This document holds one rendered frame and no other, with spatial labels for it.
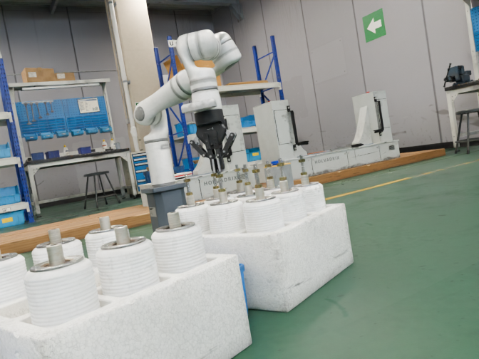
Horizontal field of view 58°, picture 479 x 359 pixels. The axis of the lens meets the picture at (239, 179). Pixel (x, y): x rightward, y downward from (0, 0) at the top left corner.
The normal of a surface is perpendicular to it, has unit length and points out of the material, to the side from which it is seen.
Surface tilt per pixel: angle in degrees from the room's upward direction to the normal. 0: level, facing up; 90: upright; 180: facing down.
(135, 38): 90
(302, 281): 90
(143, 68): 90
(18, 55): 90
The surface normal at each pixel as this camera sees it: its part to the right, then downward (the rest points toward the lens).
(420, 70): -0.85, 0.17
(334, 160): 0.51, -0.04
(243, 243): -0.59, 0.14
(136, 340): 0.76, -0.09
